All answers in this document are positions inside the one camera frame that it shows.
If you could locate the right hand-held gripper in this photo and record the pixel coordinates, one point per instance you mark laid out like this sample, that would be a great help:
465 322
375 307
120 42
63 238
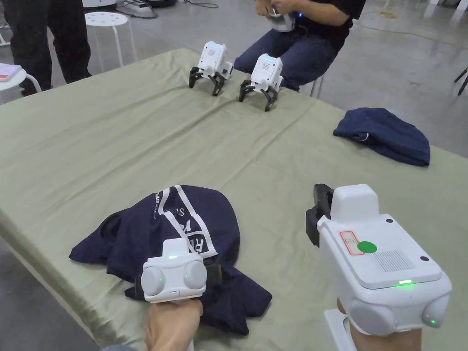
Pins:
380 270

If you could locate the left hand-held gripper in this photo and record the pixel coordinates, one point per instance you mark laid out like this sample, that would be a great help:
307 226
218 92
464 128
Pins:
172 278

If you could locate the dark blue shirt white print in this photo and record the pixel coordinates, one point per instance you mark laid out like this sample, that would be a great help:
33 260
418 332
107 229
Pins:
146 234

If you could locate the person's left hand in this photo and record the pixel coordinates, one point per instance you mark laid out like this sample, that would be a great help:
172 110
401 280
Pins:
172 325

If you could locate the person's right hand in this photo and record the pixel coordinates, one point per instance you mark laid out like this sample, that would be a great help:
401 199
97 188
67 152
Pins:
384 343

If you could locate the folded dark blue garment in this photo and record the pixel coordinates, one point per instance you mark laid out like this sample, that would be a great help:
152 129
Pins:
387 137

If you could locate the bed with pale green sheet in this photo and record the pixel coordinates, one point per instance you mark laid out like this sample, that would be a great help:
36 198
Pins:
182 146

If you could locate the spare white hand-held gripper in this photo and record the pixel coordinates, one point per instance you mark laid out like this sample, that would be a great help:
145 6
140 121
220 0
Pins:
214 60
268 71

